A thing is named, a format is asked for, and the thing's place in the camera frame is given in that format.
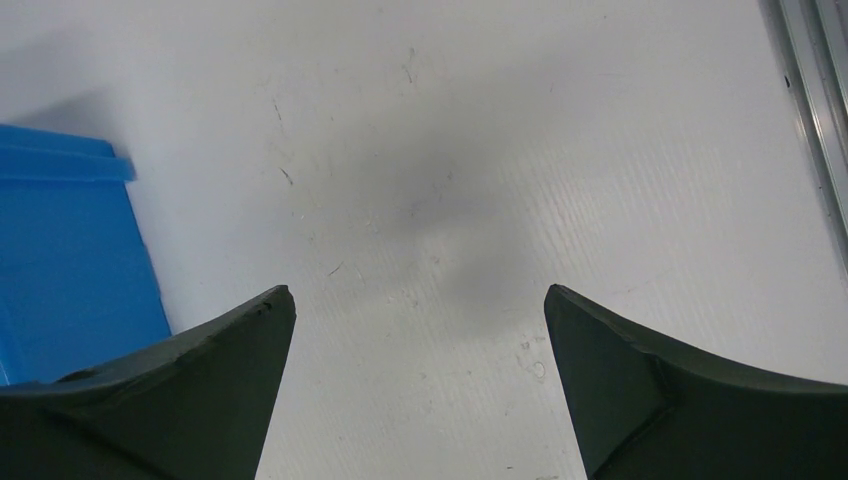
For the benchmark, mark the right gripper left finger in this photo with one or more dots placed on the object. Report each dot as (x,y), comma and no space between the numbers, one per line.
(194,406)

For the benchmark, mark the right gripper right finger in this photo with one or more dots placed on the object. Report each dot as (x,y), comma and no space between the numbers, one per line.
(644,405)

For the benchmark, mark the blue plastic bin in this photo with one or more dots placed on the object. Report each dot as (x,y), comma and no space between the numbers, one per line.
(77,283)

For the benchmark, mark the aluminium right frame post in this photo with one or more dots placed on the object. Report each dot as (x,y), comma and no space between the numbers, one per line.
(815,38)

